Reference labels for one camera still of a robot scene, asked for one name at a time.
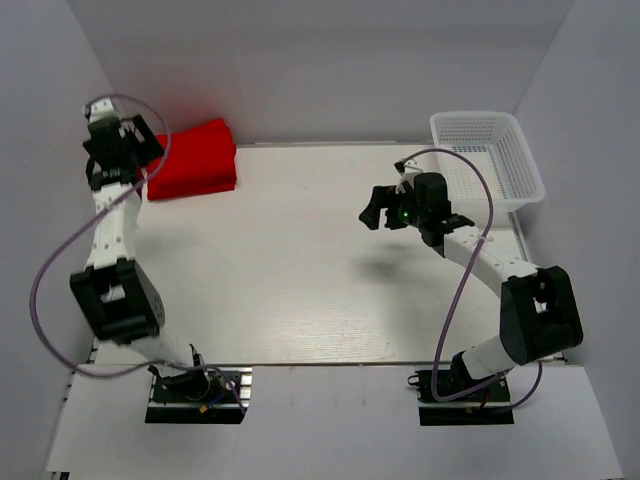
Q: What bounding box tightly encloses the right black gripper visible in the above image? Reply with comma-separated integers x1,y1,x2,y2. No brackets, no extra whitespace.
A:
360,183,428,230

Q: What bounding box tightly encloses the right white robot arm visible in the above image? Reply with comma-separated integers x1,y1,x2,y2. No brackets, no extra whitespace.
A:
359,173,584,399

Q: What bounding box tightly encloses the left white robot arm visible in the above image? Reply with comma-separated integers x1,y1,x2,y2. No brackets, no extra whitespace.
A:
70,113,212,399

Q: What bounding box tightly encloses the folded red t-shirt stack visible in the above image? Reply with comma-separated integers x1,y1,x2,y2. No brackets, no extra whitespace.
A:
147,150,237,201

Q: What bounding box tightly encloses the white plastic basket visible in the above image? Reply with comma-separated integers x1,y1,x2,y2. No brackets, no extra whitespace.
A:
430,111,545,214

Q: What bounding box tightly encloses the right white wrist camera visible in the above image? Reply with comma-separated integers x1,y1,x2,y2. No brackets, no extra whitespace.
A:
394,159,424,194

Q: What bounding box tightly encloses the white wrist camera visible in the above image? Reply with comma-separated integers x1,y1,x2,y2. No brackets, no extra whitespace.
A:
82,97,118,124
394,159,424,194

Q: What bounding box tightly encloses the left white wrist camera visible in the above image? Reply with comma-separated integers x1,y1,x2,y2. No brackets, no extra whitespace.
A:
82,97,118,124

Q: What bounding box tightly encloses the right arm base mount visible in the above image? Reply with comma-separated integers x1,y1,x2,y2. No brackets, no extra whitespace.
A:
407,354,515,427

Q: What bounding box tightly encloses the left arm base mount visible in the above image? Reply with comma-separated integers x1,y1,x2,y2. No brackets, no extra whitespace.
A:
145,367,253,425

